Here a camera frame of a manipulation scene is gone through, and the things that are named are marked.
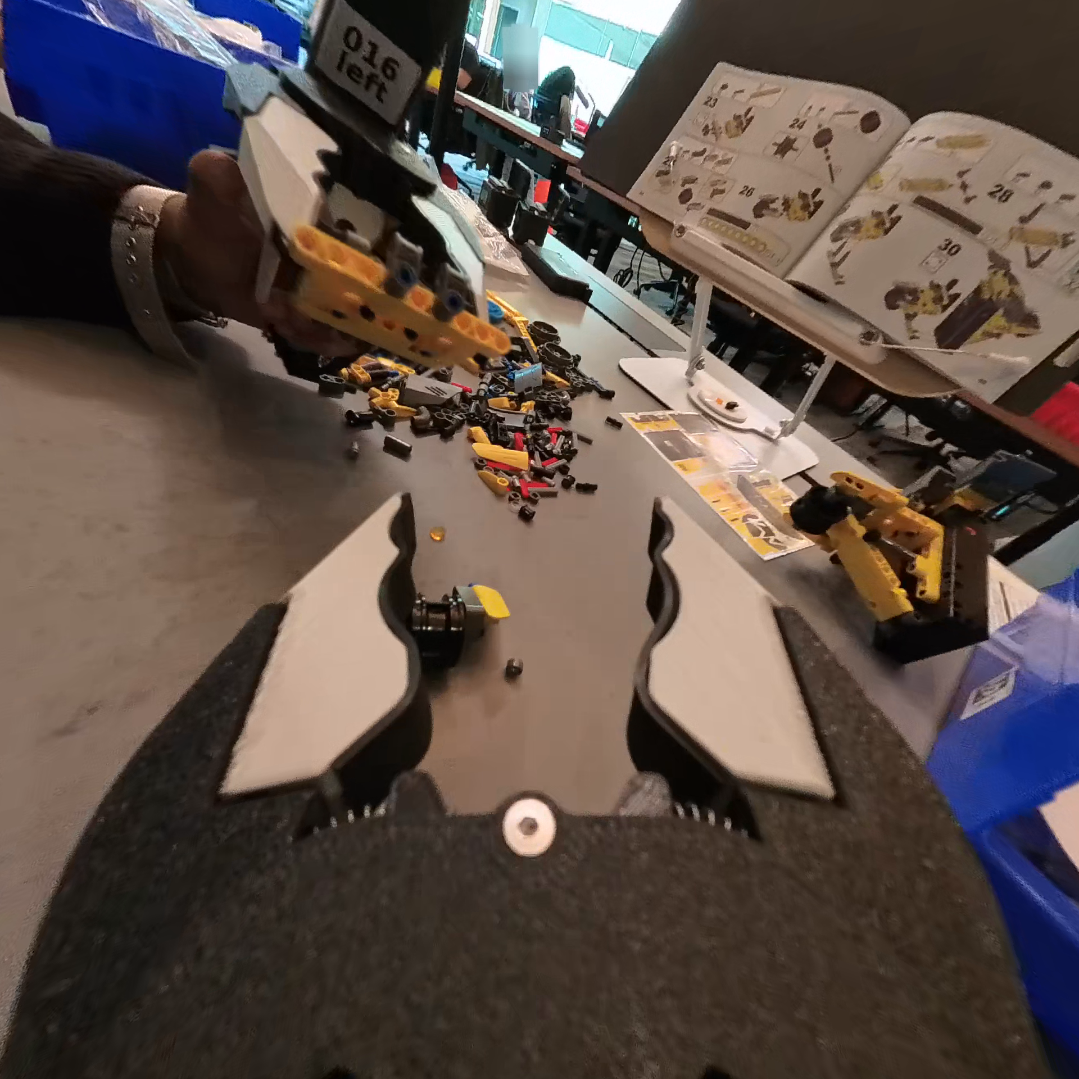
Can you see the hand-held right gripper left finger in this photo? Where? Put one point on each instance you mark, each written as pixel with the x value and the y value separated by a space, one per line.
pixel 329 674

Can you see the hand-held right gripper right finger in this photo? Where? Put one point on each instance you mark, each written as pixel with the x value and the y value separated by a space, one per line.
pixel 733 674

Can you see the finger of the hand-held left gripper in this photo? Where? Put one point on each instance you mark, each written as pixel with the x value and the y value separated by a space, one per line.
pixel 282 177
pixel 459 261

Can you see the yellow brick frame assembly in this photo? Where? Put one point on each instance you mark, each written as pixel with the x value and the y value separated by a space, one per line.
pixel 396 303

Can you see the small yellow grey black brick assembly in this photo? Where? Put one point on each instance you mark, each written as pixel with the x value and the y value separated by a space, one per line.
pixel 455 620

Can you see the person's left forearm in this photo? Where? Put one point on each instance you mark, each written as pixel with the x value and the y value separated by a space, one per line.
pixel 50 227

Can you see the person's left hand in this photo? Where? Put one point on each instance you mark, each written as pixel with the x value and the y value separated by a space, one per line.
pixel 219 244

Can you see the clear plastic bag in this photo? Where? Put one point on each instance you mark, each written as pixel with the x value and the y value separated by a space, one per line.
pixel 497 244

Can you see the black flat device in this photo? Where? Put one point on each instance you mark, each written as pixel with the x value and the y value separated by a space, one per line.
pixel 552 270

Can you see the pale blue panel brick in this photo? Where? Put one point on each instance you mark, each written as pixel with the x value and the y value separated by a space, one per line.
pixel 524 376

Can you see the grey striped panel brick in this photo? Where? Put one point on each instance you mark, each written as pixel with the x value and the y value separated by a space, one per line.
pixel 430 394

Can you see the yellow sticker leaflet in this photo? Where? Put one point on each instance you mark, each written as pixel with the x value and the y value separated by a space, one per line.
pixel 759 527

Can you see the pile of loose building bricks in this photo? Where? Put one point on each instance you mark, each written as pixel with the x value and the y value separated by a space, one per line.
pixel 506 421

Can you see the yellow black brick vehicle model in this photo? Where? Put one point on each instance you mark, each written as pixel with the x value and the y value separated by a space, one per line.
pixel 868 556

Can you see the clear plastic bags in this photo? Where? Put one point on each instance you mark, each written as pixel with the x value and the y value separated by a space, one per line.
pixel 168 21

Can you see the blue plastic bin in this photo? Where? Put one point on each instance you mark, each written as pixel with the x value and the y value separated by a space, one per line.
pixel 995 759
pixel 84 84

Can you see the white book stand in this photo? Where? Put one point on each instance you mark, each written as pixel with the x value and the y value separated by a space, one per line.
pixel 674 379

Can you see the white paper sheet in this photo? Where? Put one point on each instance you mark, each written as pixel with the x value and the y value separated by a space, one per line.
pixel 1016 590

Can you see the open building instruction booklet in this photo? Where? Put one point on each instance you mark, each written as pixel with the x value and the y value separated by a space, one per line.
pixel 759 152

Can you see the black divider board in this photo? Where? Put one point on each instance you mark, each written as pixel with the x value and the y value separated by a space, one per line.
pixel 843 42

